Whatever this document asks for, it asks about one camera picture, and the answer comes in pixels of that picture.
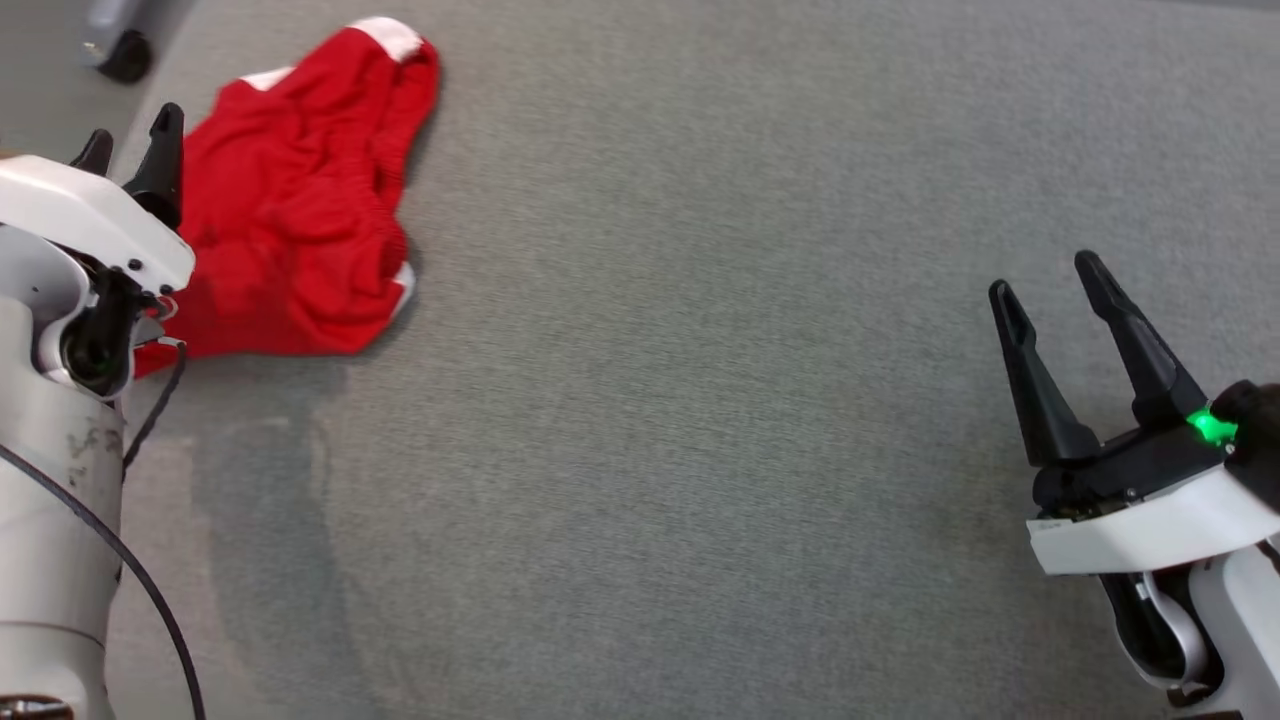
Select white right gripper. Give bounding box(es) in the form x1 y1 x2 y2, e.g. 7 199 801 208
987 249 1280 577

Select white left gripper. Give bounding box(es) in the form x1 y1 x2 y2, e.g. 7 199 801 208
0 102 197 297

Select red shorts with white stripe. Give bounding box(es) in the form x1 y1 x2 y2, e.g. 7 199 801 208
133 16 442 379

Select grey leg with black caster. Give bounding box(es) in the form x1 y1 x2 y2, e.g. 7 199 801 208
79 0 157 85

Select thin black left gripper cable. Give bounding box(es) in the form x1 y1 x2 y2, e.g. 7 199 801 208
121 338 189 473

